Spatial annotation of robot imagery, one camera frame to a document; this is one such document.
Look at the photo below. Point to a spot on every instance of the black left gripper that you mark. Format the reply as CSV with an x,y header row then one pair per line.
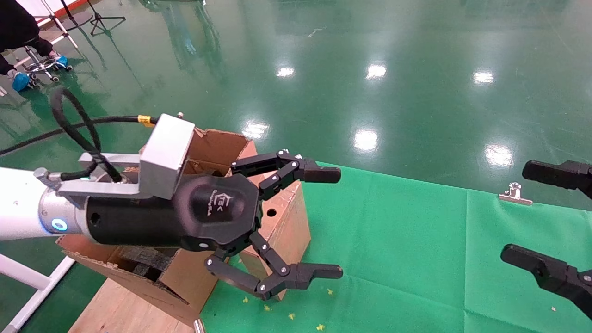
x,y
138,222

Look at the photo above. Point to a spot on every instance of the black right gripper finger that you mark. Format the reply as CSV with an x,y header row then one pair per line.
x,y
555,175
550,273

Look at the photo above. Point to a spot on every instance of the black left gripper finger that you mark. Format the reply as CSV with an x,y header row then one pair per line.
x,y
319,175
300,275

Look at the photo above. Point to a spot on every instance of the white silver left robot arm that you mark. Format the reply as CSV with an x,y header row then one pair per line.
x,y
18,203

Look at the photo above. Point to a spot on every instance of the large open cardboard carton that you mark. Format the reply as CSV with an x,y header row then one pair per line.
x,y
185,277

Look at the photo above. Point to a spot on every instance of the silver metal binder clip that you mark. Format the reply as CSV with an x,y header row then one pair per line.
x,y
514,196
199,326

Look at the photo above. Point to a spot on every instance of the green table cloth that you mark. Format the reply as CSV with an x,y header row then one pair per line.
x,y
416,259

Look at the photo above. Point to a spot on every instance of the blue shoe cover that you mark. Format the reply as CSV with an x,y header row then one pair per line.
x,y
21,82
62,61

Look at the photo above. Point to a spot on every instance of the rolling stool base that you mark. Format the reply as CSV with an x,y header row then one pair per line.
x,y
41,67

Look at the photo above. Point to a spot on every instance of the black tripod stand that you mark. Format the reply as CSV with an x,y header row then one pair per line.
x,y
102,19

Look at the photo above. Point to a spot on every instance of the black round base stand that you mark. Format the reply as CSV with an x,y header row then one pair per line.
x,y
76,19

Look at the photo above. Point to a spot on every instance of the white stand legs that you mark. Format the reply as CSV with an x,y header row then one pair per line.
x,y
55,21

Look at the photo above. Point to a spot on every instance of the person in black clothes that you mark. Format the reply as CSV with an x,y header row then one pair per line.
x,y
16,25

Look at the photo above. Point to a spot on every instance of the white table frame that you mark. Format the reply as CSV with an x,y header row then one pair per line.
x,y
32,286

